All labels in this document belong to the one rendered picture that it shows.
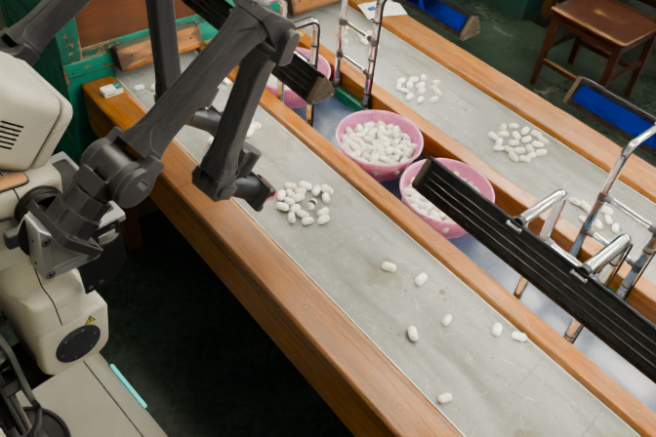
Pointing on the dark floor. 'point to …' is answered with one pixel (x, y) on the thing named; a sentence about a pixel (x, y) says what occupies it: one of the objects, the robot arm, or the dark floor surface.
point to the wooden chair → (602, 26)
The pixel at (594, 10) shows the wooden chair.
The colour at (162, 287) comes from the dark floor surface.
